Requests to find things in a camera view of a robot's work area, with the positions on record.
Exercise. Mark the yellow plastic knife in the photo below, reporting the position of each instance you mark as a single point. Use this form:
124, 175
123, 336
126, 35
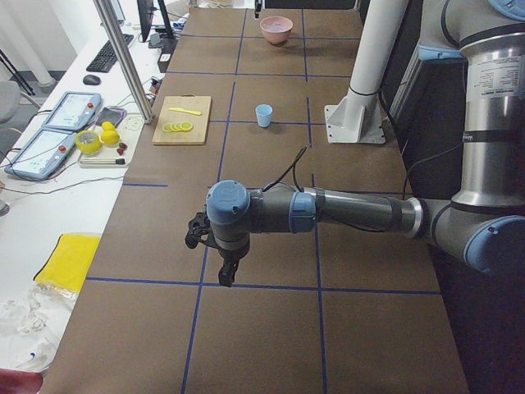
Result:
187, 111

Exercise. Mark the white tray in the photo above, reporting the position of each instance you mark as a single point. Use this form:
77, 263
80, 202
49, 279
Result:
129, 130

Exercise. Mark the black keyboard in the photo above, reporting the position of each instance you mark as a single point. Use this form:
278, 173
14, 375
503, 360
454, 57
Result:
104, 60

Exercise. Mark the dark wallet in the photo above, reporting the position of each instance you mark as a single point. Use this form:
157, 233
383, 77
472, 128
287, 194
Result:
113, 115

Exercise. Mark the yellow tape roll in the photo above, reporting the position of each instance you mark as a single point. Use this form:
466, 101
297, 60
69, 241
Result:
88, 142

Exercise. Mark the upper teach pendant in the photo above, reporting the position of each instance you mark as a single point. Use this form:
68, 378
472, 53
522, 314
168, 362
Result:
74, 111

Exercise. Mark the whole yellow lemon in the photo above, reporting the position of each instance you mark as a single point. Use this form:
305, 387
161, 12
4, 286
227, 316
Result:
109, 138

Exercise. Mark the aluminium frame post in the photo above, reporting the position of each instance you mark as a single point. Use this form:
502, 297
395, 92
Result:
120, 47

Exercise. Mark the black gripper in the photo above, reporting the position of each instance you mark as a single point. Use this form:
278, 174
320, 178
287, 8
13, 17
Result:
232, 254

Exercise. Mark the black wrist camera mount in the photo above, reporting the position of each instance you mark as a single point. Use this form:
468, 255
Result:
199, 232

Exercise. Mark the yellow cloth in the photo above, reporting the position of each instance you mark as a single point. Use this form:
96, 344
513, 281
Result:
69, 262

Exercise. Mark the pink bowl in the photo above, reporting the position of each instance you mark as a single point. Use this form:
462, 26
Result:
276, 29

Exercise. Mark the black computer mouse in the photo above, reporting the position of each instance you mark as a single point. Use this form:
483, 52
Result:
91, 80

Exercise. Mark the strawberries on tray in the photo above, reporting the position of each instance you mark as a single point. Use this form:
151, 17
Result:
121, 148

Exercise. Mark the white mounting pole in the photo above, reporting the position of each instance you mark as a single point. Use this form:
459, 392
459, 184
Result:
356, 119

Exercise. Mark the clear plastic bag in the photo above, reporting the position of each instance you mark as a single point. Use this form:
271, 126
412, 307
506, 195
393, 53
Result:
32, 327

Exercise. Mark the red chair back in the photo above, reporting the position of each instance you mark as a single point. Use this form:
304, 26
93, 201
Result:
20, 382

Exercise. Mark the lower teach pendant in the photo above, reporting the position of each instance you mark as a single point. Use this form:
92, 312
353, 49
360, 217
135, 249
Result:
42, 155

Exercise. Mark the light blue cup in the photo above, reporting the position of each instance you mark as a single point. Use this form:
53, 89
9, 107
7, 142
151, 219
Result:
264, 115

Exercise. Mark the wooden cutting board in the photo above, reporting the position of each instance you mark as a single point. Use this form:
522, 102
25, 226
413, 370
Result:
198, 135

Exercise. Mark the lemon slices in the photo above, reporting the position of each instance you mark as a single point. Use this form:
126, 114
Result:
178, 127

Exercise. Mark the teach pendant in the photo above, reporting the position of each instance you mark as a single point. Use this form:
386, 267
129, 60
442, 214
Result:
74, 111
42, 155

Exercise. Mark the black handled tool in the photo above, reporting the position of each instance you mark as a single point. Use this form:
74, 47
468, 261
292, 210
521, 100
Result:
103, 162

